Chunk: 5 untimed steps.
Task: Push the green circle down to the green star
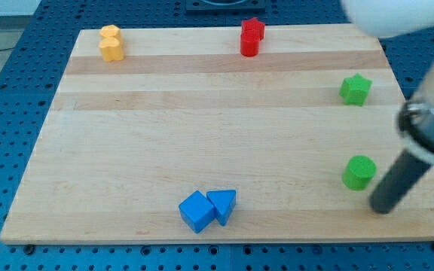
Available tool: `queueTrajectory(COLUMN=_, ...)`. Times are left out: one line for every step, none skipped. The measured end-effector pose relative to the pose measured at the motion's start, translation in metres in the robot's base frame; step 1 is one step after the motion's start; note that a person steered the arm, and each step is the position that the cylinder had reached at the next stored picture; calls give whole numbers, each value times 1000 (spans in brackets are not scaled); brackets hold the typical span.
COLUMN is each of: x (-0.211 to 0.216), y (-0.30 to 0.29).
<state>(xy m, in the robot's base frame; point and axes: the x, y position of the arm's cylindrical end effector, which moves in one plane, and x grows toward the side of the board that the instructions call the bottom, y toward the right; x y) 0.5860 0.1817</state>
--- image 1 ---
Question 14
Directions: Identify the red cylinder block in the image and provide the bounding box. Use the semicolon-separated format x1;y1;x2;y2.
240;29;260;57

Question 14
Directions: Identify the wooden board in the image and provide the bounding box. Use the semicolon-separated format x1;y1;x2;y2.
0;24;434;245

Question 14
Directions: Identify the blue cube block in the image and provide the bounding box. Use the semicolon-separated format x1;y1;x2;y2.
179;190;215;233

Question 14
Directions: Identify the yellow hexagon block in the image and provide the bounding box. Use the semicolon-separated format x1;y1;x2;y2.
99;25;124;44

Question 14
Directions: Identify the green star block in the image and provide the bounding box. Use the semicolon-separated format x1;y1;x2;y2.
339;73;372;106

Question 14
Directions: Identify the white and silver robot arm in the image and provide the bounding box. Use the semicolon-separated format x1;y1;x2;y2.
341;0;434;165

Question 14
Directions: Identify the green cylinder block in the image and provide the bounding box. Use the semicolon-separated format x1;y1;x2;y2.
341;155;377;190

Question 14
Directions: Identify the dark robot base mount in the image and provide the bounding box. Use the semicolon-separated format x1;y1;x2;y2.
184;0;267;13

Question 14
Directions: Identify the red star block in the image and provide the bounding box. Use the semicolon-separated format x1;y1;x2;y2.
241;17;265;41

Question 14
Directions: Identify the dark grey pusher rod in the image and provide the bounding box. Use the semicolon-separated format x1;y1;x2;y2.
369;150;431;215

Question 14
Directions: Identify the blue triangle block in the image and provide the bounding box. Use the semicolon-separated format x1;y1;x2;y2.
206;190;237;227

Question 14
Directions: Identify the yellow heart block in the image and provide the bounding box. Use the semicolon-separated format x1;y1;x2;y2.
99;38;124;62

